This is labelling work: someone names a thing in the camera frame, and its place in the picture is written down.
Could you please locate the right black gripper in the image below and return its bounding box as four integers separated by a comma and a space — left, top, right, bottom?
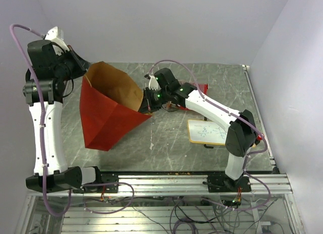
137, 87, 170, 115

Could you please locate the red paper bag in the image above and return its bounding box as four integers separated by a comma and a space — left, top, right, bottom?
79, 62, 150, 151

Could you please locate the red candy bag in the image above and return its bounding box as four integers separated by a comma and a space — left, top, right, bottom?
161, 83, 209, 113

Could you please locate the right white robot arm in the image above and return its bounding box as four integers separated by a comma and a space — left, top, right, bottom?
139, 68, 261, 192

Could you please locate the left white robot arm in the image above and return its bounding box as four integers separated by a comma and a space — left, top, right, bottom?
23, 39, 119, 194

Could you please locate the small whiteboard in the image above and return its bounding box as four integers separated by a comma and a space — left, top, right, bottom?
187, 120, 227, 146

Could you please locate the red emergency stop button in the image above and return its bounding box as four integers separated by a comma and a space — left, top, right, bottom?
252, 135, 263, 147

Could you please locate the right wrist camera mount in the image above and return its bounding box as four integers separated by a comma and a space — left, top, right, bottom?
144, 74, 159, 90

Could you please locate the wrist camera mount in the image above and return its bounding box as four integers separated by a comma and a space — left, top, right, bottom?
44, 26, 69, 55
144, 74, 159, 90

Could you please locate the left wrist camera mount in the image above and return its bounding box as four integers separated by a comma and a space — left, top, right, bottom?
44, 26, 69, 55

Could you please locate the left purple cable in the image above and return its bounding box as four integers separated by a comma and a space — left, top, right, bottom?
9, 24, 76, 217

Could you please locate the purple cable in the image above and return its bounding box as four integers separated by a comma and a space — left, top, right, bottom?
9, 24, 76, 217
148, 59, 272, 212

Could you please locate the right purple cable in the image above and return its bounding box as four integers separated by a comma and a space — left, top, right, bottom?
148, 59, 272, 212

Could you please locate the aluminium rail frame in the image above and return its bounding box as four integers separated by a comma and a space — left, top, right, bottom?
17, 171, 305, 233

